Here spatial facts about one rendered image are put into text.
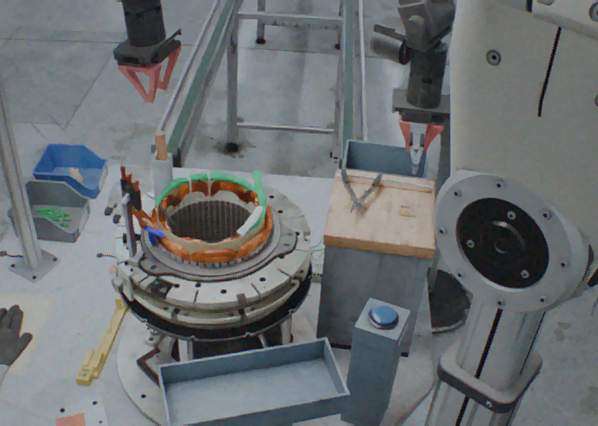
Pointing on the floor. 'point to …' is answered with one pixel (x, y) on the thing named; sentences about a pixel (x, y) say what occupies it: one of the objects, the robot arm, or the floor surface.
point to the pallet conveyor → (193, 102)
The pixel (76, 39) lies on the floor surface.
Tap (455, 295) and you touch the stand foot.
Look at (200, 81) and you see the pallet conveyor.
